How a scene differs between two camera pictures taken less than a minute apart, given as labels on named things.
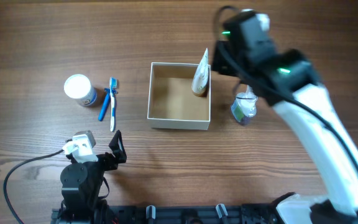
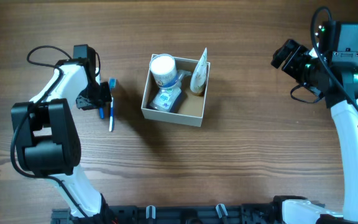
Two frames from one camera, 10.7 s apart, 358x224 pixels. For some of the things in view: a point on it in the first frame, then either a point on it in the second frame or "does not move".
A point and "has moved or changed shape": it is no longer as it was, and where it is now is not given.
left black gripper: x=109 y=158 -> x=95 y=96
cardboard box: x=171 y=104 has moved or changed shape
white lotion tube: x=200 y=81 does not move
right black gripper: x=221 y=59 -> x=293 y=59
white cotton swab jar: x=79 y=86 has moved or changed shape
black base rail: x=184 y=214 does not move
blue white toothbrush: x=112 y=86 does not move
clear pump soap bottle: x=245 y=106 -> x=166 y=96
